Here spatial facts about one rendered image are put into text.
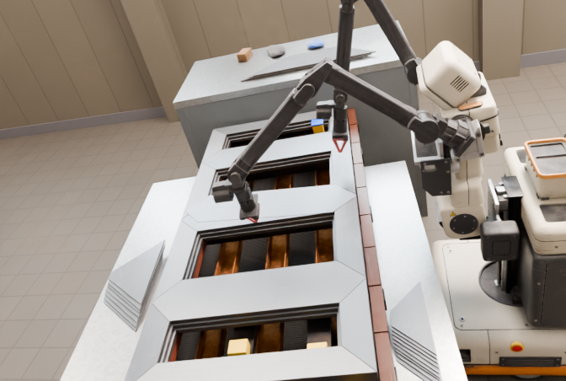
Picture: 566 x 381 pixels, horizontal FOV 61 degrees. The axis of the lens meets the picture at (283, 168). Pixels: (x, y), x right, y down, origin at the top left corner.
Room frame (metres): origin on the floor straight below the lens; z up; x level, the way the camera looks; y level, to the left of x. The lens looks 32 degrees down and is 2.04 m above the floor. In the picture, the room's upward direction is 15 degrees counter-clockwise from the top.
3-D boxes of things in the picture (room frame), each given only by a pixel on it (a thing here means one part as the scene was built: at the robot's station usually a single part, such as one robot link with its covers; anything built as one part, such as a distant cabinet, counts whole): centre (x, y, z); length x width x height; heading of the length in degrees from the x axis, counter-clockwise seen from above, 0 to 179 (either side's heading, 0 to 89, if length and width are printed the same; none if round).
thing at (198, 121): (2.40, -0.15, 0.50); 1.30 x 0.04 x 1.01; 79
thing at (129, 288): (1.47, 0.71, 0.77); 0.45 x 0.20 x 0.04; 169
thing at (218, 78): (2.67, -0.21, 1.03); 1.30 x 0.60 x 0.04; 79
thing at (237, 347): (1.01, 0.28, 0.79); 0.06 x 0.05 x 0.04; 79
